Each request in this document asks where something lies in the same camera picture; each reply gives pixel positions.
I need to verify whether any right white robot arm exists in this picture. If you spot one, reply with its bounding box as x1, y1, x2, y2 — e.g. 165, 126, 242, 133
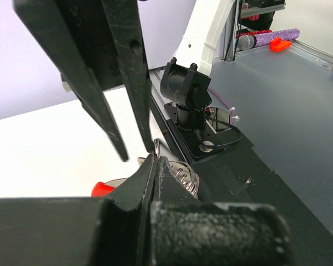
13, 1, 234, 161

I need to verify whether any purple textured roller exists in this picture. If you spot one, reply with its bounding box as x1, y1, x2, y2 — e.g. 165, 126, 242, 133
255, 28, 300, 47

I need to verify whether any orange plastic block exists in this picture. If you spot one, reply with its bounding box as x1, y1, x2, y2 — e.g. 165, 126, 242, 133
269, 37, 291, 53

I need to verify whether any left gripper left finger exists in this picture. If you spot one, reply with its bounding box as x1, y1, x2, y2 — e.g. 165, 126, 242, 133
0, 155, 158, 265

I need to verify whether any grey microphone head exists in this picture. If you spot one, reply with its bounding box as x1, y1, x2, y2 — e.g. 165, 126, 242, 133
238, 35, 257, 50

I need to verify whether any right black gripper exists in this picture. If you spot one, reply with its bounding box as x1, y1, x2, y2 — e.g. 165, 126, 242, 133
13, 0, 152, 162

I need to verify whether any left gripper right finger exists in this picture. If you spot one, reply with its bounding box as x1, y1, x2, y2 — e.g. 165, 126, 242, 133
151, 157, 299, 265

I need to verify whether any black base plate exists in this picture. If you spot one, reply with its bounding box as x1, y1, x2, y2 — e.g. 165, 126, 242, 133
148, 68, 333, 266

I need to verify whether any chain of metal keyrings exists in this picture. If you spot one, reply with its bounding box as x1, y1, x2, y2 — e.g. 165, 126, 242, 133
137, 138, 200, 199

